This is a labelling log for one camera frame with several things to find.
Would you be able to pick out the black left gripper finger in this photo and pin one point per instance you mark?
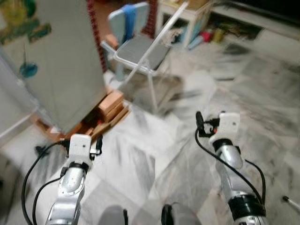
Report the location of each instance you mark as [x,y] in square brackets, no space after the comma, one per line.
[99,142]

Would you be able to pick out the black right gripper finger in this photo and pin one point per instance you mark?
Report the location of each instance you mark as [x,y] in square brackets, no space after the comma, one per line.
[199,121]

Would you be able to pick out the wooden block fridge base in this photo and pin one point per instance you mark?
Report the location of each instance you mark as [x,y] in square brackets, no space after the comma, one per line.
[110,105]

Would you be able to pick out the grey fridge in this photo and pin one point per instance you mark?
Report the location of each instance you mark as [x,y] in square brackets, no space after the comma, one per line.
[61,61]

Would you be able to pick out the blue round fridge magnet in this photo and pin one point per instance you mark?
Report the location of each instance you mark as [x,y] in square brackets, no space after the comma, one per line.
[28,70]

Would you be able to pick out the green yellow fridge sticker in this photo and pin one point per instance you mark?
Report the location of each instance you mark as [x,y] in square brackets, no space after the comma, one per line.
[18,18]

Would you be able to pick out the grey robot left leg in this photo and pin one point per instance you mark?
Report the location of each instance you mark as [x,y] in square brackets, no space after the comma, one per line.
[114,216]

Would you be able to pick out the grey robot leg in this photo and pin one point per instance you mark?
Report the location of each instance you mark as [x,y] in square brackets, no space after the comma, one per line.
[180,215]
[114,216]

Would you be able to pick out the pink blue cone toy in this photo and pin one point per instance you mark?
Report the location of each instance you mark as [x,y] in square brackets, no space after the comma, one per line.
[201,38]

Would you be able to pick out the gold metal tin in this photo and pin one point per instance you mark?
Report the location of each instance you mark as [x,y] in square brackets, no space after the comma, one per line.
[217,35]

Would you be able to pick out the grey seat folding chair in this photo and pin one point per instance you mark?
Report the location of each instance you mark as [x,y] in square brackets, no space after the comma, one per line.
[140,51]

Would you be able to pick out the grey robot right leg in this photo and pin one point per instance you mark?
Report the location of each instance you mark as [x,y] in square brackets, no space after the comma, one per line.
[180,215]

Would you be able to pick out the white tray side table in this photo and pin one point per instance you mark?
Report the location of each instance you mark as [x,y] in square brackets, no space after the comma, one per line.
[185,11]

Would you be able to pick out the blue cloth strip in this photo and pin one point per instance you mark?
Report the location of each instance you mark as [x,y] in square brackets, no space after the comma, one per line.
[129,21]

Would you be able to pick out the black flat television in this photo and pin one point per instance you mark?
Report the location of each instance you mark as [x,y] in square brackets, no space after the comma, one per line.
[272,4]

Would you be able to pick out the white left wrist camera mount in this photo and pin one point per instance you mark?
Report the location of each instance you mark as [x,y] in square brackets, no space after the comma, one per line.
[79,147]

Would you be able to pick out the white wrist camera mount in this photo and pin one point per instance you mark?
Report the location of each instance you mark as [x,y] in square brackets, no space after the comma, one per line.
[79,147]
[227,125]

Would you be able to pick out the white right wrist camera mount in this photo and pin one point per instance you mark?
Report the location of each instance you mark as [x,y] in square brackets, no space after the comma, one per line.
[227,125]

